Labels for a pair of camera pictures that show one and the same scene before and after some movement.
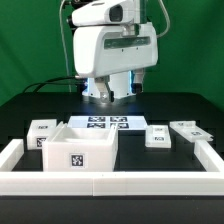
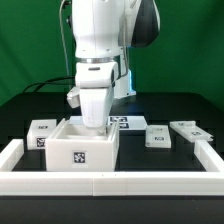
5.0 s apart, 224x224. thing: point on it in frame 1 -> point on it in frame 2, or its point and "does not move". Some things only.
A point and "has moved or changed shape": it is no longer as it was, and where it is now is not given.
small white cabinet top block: (38, 130) does not move
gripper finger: (101, 84) -> (109, 128)
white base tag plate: (107, 122) does not move
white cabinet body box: (81, 149) has moved or changed shape
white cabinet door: (158, 136) does not move
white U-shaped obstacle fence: (209, 182) does not move
